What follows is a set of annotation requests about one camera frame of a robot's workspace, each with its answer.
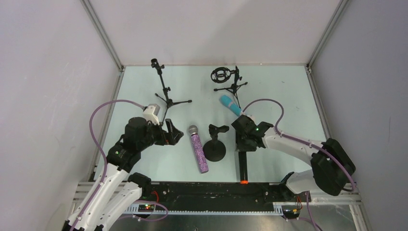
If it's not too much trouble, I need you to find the black microphone orange end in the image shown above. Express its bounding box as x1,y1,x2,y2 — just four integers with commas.
238,152,248,184

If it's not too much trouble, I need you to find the black round base stand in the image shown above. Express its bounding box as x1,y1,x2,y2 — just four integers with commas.
203,124,229,162

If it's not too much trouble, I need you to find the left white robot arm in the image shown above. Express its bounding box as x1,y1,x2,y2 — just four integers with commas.
63,117,184,231

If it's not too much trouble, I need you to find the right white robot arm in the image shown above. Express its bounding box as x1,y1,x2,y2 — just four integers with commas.
232,115,356,196

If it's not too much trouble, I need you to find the tall black tripod stand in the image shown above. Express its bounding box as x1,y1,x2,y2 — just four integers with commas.
151,58,192,123

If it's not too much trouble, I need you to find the purple glitter microphone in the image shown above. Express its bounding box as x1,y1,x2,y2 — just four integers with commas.
188,125,209,174

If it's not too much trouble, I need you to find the blue microphone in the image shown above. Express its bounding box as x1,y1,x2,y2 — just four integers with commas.
219,95,243,116

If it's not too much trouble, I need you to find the left circuit board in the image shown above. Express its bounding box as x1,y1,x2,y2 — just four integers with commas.
138,204,155,213

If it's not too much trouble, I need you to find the circuit board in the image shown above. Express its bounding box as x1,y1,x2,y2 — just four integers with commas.
282,209,300,221
138,204,155,213

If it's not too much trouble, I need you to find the right circuit board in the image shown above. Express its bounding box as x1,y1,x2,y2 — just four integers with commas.
282,209,300,221

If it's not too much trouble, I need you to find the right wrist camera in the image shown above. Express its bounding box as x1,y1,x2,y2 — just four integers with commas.
243,113,256,122

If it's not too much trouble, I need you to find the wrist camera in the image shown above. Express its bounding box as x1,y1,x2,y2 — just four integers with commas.
243,113,256,122
143,103,160,125

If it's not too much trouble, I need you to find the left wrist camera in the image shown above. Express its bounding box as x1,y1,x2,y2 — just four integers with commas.
143,103,160,125

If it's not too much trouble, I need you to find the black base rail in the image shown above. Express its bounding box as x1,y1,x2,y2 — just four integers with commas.
141,181,309,212

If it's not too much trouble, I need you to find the shock mount tripod stand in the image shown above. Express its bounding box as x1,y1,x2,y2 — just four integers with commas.
210,65,249,109

